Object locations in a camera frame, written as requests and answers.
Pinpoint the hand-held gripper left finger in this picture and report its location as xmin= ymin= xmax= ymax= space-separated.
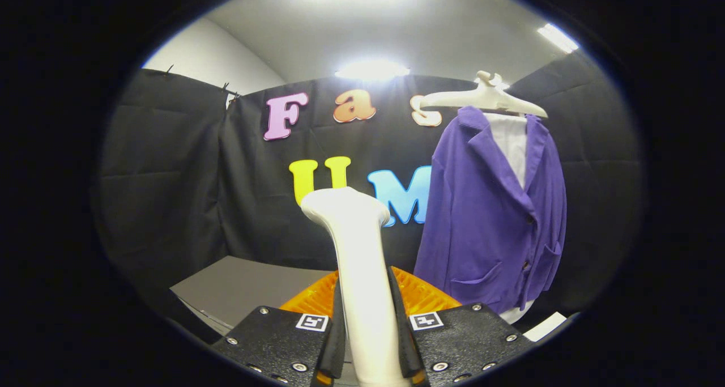
xmin=211 ymin=269 xmax=347 ymax=387

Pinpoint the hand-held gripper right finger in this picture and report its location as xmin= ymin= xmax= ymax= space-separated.
xmin=387 ymin=266 xmax=536 ymax=386

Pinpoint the white garment steamer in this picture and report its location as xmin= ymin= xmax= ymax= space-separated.
xmin=300 ymin=187 xmax=411 ymax=387

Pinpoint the purple corduroy jacket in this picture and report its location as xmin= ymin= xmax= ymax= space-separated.
xmin=413 ymin=106 xmax=568 ymax=315

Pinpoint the white shirt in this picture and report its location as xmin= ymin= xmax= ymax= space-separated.
xmin=481 ymin=113 xmax=536 ymax=325

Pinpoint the cream clothes hanger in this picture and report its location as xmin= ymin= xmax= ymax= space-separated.
xmin=419 ymin=71 xmax=549 ymax=118

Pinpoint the white paper sheet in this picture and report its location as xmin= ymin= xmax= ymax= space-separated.
xmin=523 ymin=312 xmax=568 ymax=342

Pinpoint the black backdrop cloth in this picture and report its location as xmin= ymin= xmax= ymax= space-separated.
xmin=93 ymin=52 xmax=643 ymax=331

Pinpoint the ceiling light panel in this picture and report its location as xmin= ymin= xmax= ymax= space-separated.
xmin=537 ymin=23 xmax=579 ymax=54
xmin=334 ymin=60 xmax=410 ymax=82

